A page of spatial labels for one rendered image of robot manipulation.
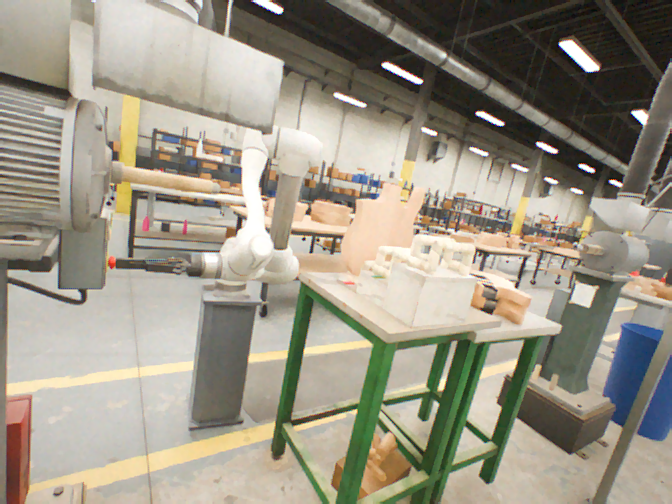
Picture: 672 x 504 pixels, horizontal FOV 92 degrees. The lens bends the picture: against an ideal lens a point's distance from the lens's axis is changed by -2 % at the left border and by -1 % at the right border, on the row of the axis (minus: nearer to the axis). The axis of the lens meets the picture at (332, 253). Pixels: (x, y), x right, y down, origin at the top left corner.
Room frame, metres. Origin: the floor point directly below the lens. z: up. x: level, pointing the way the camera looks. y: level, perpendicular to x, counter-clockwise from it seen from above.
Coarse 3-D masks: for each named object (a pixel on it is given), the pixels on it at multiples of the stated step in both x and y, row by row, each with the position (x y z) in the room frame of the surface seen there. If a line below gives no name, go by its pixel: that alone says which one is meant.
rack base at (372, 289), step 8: (360, 272) 1.22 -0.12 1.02; (368, 272) 1.22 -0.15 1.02; (360, 280) 1.22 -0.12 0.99; (368, 280) 1.18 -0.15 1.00; (376, 280) 1.14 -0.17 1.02; (384, 280) 1.15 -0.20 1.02; (360, 288) 1.21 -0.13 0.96; (368, 288) 1.17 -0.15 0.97; (376, 288) 1.14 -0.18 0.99; (384, 288) 1.10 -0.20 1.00; (368, 296) 1.16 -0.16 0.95; (376, 296) 1.13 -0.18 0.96; (384, 296) 1.10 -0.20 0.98; (376, 304) 1.12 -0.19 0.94
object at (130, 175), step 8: (128, 168) 0.68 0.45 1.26; (128, 176) 0.68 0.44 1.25; (136, 176) 0.68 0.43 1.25; (144, 176) 0.69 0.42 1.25; (152, 176) 0.70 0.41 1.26; (160, 176) 0.71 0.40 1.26; (168, 176) 0.72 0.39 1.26; (176, 176) 0.73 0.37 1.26; (184, 176) 0.75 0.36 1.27; (144, 184) 0.70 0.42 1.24; (152, 184) 0.71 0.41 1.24; (160, 184) 0.71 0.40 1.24; (168, 184) 0.72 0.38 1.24; (176, 184) 0.73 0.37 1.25; (184, 184) 0.74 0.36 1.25; (192, 184) 0.75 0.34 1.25; (200, 184) 0.76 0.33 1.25; (208, 184) 0.77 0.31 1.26; (200, 192) 0.77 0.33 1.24; (208, 192) 0.77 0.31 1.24
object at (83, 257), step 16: (64, 240) 0.78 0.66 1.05; (80, 240) 0.79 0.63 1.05; (96, 240) 0.81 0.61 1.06; (64, 256) 0.78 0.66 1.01; (80, 256) 0.79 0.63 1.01; (96, 256) 0.81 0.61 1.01; (64, 272) 0.78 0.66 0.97; (80, 272) 0.80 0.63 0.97; (96, 272) 0.81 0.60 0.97; (32, 288) 0.74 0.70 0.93; (64, 288) 0.78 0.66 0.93; (80, 288) 0.80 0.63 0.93; (96, 288) 0.82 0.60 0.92; (80, 304) 0.83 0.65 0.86
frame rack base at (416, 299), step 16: (400, 272) 1.06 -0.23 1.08; (416, 272) 1.00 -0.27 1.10; (448, 272) 1.11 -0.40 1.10; (400, 288) 1.04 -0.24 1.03; (416, 288) 0.99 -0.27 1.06; (432, 288) 1.00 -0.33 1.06; (448, 288) 1.04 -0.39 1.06; (464, 288) 1.09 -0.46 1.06; (384, 304) 1.09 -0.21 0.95; (400, 304) 1.03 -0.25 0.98; (416, 304) 0.97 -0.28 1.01; (432, 304) 1.01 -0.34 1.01; (448, 304) 1.05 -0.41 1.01; (464, 304) 1.10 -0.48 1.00; (400, 320) 1.01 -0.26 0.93; (416, 320) 0.98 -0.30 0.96; (432, 320) 1.02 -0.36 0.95; (448, 320) 1.06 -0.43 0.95; (464, 320) 1.11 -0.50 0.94
